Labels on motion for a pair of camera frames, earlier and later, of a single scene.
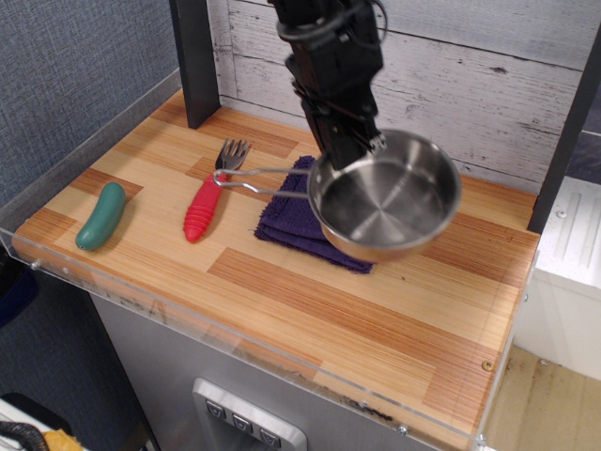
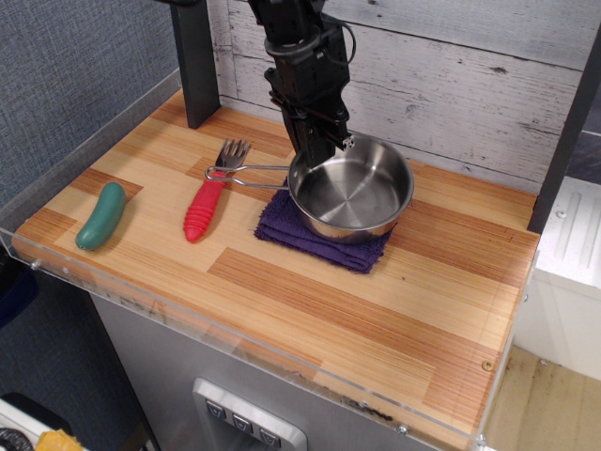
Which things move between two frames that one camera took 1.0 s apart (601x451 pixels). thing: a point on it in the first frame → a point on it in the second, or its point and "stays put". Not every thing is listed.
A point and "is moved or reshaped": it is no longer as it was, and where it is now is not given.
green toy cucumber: [103, 217] stays put
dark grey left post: [192, 25] stays put
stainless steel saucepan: [392, 204] is moved or reshaped
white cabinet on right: [561, 319] stays put
